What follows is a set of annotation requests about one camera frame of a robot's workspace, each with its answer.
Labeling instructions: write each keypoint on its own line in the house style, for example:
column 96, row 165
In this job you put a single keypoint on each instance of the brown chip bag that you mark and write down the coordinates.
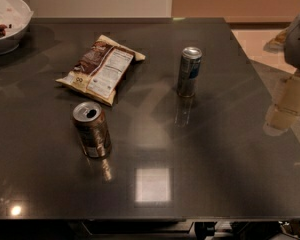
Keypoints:
column 99, row 71

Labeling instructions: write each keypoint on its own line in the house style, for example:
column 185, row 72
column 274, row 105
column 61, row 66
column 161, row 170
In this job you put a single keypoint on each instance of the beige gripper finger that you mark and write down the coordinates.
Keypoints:
column 285, row 108

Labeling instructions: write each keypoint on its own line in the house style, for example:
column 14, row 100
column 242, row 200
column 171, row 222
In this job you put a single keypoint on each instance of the orange soda can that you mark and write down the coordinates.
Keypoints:
column 90, row 122

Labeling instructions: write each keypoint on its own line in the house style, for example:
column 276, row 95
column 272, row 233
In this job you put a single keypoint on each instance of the white bowl with snacks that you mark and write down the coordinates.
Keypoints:
column 15, row 16

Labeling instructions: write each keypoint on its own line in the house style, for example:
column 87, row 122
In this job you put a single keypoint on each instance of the silver blue redbull can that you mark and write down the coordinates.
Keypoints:
column 188, row 71

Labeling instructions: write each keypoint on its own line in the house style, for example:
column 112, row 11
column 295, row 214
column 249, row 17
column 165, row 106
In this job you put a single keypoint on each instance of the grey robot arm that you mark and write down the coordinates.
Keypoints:
column 291, row 50

